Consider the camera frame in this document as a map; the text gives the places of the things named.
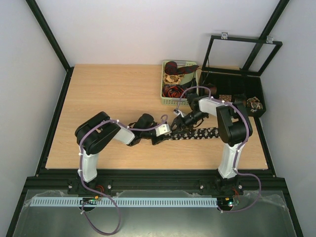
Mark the black white floral tie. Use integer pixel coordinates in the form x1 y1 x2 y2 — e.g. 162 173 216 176
168 127 220 140

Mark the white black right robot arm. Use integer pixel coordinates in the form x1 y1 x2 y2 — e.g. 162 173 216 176
171 94 253 194

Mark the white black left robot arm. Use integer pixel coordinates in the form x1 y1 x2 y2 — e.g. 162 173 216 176
75 112 171 183

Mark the red navy striped tie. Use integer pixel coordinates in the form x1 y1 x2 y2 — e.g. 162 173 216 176
162 84 184 98

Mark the red dotted rolled tie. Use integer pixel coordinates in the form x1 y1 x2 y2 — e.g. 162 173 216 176
219 95 232 102

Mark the beige patterned tie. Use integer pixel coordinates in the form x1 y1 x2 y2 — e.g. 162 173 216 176
163 74 185 84

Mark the light green plastic basket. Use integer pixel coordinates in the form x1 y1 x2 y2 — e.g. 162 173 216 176
160 60 199 105

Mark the black tie storage box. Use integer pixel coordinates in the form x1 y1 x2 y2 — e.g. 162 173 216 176
199 72 266 118

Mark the dark red rolled tie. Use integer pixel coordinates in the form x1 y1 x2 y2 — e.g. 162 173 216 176
164 61 199 76

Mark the brown patterned rolled tie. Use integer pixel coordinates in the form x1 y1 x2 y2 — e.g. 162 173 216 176
247 97 264 110

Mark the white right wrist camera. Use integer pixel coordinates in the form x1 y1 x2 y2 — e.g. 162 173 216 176
173 109 186 118

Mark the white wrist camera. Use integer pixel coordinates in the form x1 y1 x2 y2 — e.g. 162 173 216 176
155 123 171 137
173 109 186 118

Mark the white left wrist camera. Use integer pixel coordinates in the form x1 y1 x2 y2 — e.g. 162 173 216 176
155 123 171 137

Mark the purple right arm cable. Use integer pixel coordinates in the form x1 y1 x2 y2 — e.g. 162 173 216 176
175 86 262 214

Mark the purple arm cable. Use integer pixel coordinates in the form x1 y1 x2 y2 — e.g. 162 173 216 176
175 86 262 214
78 114 169 235

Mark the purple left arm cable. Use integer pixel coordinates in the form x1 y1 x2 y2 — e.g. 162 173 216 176
78 114 169 235

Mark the light blue slotted cable duct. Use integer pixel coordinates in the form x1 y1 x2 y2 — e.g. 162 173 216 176
30 197 218 208

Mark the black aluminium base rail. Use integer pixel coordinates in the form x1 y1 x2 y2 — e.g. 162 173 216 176
23 170 288 197

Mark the black right frame post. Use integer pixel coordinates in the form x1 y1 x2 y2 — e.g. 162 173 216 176
242 0 290 70

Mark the black frame post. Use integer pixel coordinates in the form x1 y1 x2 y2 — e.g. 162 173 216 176
26 0 72 72
242 0 290 70

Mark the black left frame post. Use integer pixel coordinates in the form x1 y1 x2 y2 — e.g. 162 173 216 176
26 0 72 72

